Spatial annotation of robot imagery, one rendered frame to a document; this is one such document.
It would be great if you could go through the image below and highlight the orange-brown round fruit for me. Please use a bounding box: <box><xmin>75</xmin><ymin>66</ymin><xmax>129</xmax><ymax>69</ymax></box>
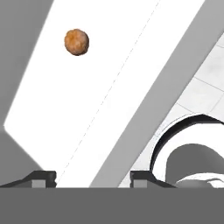
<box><xmin>64</xmin><ymin>28</ymin><xmax>90</xmax><ymax>57</ymax></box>

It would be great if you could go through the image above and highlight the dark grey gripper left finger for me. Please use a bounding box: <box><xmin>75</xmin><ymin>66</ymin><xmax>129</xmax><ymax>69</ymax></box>
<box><xmin>0</xmin><ymin>170</ymin><xmax>57</xmax><ymax>188</ymax></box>

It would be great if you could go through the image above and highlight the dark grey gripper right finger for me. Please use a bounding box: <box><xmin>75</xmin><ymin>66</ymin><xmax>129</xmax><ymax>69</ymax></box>
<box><xmin>129</xmin><ymin>170</ymin><xmax>177</xmax><ymax>188</ymax></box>

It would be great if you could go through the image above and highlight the white round thing black rim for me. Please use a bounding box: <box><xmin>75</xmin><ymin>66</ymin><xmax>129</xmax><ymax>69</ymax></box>
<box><xmin>150</xmin><ymin>114</ymin><xmax>224</xmax><ymax>188</ymax></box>

